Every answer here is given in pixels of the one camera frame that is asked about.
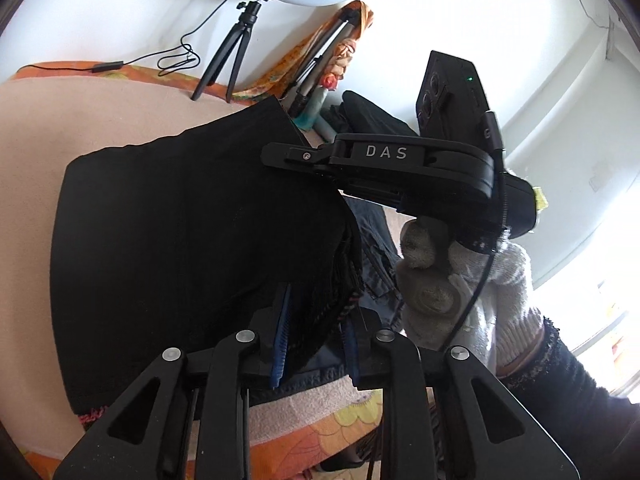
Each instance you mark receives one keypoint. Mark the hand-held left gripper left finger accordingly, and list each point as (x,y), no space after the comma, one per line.
(280,345)

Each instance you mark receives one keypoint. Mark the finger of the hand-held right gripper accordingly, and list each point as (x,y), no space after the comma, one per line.
(300,156)
(365,194)

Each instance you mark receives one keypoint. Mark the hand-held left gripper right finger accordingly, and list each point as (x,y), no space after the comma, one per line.
(350,350)

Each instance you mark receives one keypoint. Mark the black pants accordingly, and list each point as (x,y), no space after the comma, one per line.
(190,240)

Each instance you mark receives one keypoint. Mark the person's right forearm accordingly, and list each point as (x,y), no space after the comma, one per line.
(565,385)

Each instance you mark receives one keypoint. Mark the dark grey folded pants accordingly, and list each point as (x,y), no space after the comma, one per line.
(375,255)

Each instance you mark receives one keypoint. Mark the person's right hand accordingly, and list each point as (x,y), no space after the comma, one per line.
(500,300)

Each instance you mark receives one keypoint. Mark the blue folded jeans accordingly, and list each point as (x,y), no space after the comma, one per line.
(320,374)

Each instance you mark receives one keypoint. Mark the folded silver tripod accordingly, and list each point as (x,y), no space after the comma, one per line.
(312,75)

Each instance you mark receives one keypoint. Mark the orange floral bedsheet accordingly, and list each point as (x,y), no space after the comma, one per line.
(320,430)

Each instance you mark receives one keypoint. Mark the orange patterned scarf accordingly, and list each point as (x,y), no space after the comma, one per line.
(295,57)

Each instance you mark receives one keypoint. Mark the black mini tripod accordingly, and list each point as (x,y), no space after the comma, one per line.
(235,45)

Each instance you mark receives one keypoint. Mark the bright window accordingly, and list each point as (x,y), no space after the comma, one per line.
(600,285)

